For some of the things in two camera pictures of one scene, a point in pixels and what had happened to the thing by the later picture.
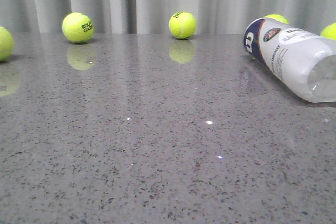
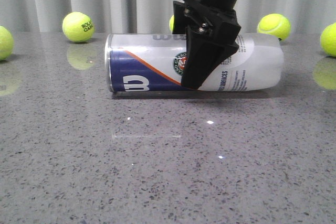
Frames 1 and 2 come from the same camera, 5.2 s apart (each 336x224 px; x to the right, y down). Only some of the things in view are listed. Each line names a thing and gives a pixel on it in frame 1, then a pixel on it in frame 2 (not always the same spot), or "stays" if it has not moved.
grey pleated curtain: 144,2 stays
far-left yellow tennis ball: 7,44 stays
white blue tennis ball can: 304,60 -> 153,62
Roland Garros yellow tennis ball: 78,27 stays
